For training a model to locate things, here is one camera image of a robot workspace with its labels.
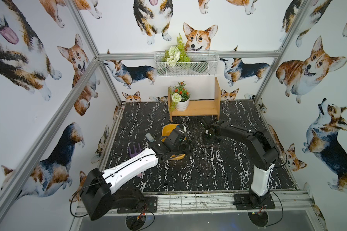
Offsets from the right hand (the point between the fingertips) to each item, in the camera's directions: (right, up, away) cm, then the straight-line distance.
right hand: (211, 137), depth 95 cm
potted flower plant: (-21, +25, -1) cm, 33 cm away
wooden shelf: (-7, +20, +11) cm, 24 cm away
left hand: (-14, 0, -18) cm, 22 cm away
